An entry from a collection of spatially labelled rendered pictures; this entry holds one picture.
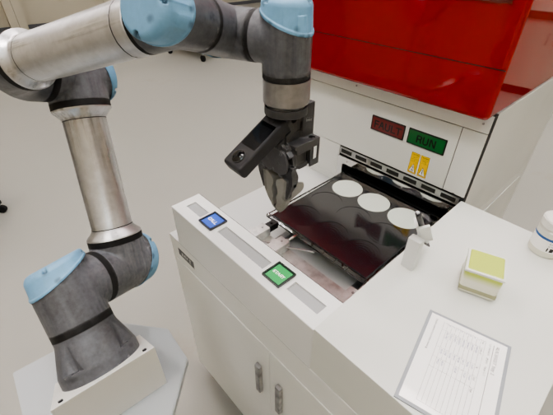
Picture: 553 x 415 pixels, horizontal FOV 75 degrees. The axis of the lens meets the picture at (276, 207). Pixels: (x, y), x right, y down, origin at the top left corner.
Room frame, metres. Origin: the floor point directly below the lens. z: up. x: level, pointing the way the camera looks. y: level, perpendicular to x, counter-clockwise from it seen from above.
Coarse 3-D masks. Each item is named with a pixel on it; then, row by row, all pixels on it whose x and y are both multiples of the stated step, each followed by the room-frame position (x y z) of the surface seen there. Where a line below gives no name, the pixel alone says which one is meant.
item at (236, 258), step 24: (192, 216) 0.78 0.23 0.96; (192, 240) 0.75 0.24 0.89; (216, 240) 0.67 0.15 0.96; (240, 240) 0.68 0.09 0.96; (216, 264) 0.67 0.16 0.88; (240, 264) 0.59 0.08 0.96; (264, 264) 0.60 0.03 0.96; (288, 264) 0.59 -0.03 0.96; (240, 288) 0.59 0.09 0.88; (264, 288) 0.52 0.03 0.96; (288, 288) 0.52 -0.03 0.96; (312, 288) 0.52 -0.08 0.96; (264, 312) 0.53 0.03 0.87; (288, 312) 0.47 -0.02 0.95; (312, 312) 0.46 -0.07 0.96; (288, 336) 0.47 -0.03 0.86; (312, 336) 0.42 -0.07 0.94
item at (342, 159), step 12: (348, 156) 1.14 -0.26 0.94; (336, 168) 1.16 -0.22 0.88; (360, 168) 1.08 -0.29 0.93; (372, 168) 1.06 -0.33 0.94; (360, 180) 1.09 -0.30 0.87; (384, 180) 1.01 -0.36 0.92; (396, 180) 0.98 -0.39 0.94; (384, 192) 1.02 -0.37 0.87; (408, 192) 0.94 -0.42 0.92; (420, 192) 0.92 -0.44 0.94; (408, 204) 0.95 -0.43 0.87; (432, 204) 0.88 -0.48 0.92; (444, 204) 0.86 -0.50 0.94; (432, 216) 0.89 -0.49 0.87
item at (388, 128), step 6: (378, 120) 1.07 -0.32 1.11; (384, 120) 1.05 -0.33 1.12; (372, 126) 1.08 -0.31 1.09; (378, 126) 1.06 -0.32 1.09; (384, 126) 1.05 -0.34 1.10; (390, 126) 1.03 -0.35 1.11; (396, 126) 1.02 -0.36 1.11; (384, 132) 1.05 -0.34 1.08; (390, 132) 1.03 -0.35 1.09; (396, 132) 1.02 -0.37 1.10; (402, 132) 1.00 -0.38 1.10
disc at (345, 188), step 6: (342, 180) 1.05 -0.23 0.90; (348, 180) 1.05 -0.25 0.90; (336, 186) 1.01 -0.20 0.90; (342, 186) 1.01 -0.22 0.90; (348, 186) 1.01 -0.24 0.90; (354, 186) 1.01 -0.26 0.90; (360, 186) 1.01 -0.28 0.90; (336, 192) 0.98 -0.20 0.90; (342, 192) 0.98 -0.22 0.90; (348, 192) 0.98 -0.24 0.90; (354, 192) 0.98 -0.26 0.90; (360, 192) 0.98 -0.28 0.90
